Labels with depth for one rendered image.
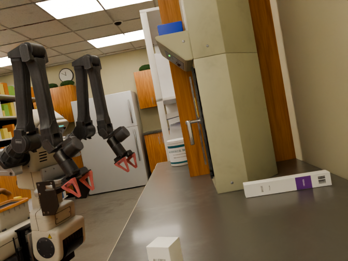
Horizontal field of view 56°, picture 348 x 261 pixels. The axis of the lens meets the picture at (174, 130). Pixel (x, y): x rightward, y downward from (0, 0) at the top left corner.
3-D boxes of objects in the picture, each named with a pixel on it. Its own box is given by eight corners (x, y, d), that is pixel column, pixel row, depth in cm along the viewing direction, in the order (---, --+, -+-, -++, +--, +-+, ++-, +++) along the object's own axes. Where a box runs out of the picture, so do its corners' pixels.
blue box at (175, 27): (185, 47, 141) (181, 26, 140) (185, 42, 131) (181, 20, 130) (162, 52, 141) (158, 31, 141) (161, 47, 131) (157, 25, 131)
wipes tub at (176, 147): (192, 160, 198) (188, 135, 198) (193, 163, 185) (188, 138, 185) (171, 163, 199) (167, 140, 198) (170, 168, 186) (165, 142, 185)
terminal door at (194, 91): (207, 164, 144) (191, 75, 142) (213, 179, 114) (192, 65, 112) (205, 165, 144) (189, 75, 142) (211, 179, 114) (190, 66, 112)
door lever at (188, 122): (204, 143, 116) (204, 142, 119) (199, 116, 116) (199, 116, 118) (189, 145, 116) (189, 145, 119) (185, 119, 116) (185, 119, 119)
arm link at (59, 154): (58, 153, 138) (48, 155, 133) (68, 143, 136) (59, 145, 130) (67, 166, 137) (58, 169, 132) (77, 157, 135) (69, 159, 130)
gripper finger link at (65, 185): (92, 188, 131) (79, 169, 132) (82, 193, 124) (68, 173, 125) (81, 197, 133) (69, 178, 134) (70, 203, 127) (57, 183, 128)
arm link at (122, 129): (105, 129, 181) (97, 131, 172) (120, 116, 177) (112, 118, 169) (118, 146, 179) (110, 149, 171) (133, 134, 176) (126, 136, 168)
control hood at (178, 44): (191, 71, 143) (187, 48, 142) (193, 59, 110) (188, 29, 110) (165, 75, 143) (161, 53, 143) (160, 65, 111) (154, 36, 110)
